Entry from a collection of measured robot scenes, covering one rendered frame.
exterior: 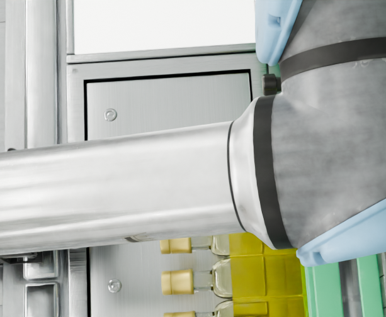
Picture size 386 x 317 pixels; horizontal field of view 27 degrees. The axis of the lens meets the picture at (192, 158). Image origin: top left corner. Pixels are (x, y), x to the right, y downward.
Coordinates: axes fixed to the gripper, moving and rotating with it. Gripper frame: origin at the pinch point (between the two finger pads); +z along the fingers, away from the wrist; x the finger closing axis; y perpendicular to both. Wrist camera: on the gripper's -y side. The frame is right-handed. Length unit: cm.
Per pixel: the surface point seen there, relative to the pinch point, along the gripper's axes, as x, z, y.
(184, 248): 0.9, 12.5, 7.1
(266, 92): 15.3, 24.8, -10.0
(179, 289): 1.0, 11.5, 12.7
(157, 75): -11.9, 8.7, -24.5
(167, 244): 1.4, 10.1, 6.4
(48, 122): -12.7, -9.8, -17.7
